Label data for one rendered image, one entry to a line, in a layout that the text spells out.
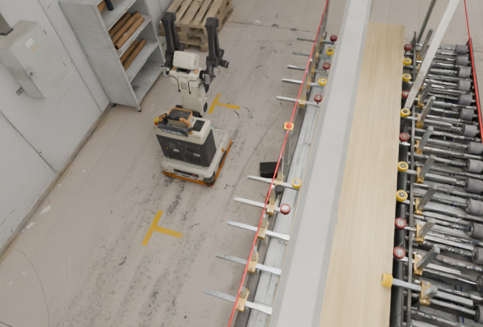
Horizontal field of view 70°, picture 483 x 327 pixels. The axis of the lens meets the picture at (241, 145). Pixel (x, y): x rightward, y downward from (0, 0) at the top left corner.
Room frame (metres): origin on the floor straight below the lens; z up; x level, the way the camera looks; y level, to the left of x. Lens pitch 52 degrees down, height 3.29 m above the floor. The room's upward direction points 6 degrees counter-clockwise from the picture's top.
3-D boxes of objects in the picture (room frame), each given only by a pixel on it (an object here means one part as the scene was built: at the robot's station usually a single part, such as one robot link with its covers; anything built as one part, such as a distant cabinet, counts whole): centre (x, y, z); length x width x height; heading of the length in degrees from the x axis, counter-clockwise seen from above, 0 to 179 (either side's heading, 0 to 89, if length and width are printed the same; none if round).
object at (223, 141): (2.42, 0.52, 0.16); 0.67 x 0.64 x 0.25; 157
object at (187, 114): (2.32, 0.56, 0.87); 0.23 x 0.15 x 0.11; 67
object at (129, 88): (3.84, 1.35, 0.78); 0.90 x 0.45 x 1.55; 157
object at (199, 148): (2.34, 0.55, 0.59); 0.55 x 0.34 x 0.83; 67
